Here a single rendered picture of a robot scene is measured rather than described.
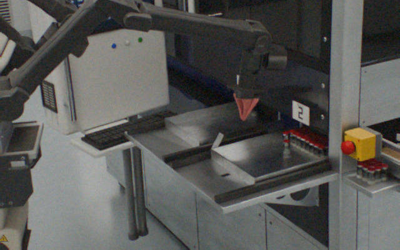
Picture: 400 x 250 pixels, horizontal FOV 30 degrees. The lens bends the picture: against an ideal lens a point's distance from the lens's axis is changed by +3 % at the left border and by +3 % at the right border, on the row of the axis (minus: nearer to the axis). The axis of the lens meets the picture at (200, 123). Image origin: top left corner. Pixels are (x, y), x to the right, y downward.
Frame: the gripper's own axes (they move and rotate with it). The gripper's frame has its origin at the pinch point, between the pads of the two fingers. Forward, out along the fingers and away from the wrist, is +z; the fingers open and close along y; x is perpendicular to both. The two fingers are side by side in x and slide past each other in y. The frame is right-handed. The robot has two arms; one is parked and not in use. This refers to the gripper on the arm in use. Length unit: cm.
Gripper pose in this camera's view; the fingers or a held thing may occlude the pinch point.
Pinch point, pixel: (243, 117)
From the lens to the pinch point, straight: 215.3
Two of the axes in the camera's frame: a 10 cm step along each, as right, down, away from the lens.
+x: -4.9, -3.0, 8.1
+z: -1.1, 9.5, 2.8
